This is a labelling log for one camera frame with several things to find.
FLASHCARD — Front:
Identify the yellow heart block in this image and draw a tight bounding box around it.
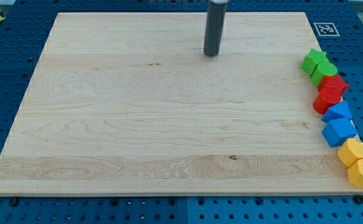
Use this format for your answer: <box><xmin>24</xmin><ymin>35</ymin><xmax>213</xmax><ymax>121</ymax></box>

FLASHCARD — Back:
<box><xmin>337</xmin><ymin>138</ymin><xmax>363</xmax><ymax>167</ymax></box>

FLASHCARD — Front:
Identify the green star block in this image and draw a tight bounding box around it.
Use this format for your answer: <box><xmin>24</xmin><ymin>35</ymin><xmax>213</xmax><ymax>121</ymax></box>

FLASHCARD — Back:
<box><xmin>301</xmin><ymin>49</ymin><xmax>329</xmax><ymax>76</ymax></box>

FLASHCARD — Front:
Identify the black white fiducial marker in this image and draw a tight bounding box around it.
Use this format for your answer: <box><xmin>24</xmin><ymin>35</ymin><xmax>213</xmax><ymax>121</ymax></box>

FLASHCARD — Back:
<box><xmin>313</xmin><ymin>22</ymin><xmax>340</xmax><ymax>37</ymax></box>

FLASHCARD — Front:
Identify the green cylinder block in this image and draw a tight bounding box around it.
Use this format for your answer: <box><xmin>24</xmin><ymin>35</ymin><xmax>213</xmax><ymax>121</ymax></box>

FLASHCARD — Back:
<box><xmin>311</xmin><ymin>62</ymin><xmax>337</xmax><ymax>86</ymax></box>

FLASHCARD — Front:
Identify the wooden board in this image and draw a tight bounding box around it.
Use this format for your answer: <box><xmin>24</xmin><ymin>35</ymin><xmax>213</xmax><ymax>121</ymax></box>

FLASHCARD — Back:
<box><xmin>0</xmin><ymin>12</ymin><xmax>359</xmax><ymax>197</ymax></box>

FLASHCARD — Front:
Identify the blue triangle block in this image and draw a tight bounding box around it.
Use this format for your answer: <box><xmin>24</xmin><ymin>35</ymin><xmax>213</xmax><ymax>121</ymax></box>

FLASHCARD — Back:
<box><xmin>321</xmin><ymin>100</ymin><xmax>352</xmax><ymax>123</ymax></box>

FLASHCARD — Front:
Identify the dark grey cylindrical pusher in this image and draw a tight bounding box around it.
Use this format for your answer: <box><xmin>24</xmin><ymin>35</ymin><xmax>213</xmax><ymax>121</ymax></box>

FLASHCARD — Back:
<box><xmin>204</xmin><ymin>1</ymin><xmax>227</xmax><ymax>57</ymax></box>

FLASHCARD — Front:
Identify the red hexagon block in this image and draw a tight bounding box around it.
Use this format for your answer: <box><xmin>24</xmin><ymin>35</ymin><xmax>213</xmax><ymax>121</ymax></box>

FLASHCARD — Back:
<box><xmin>317</xmin><ymin>74</ymin><xmax>349</xmax><ymax>95</ymax></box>

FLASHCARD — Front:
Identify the blue cube block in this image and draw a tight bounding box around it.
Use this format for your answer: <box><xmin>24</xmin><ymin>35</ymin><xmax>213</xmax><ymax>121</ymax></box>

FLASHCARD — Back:
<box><xmin>322</xmin><ymin>118</ymin><xmax>357</xmax><ymax>147</ymax></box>

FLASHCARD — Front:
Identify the red cylinder block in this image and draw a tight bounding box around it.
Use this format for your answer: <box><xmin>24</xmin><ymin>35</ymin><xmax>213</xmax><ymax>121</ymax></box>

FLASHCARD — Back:
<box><xmin>313</xmin><ymin>88</ymin><xmax>342</xmax><ymax>114</ymax></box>

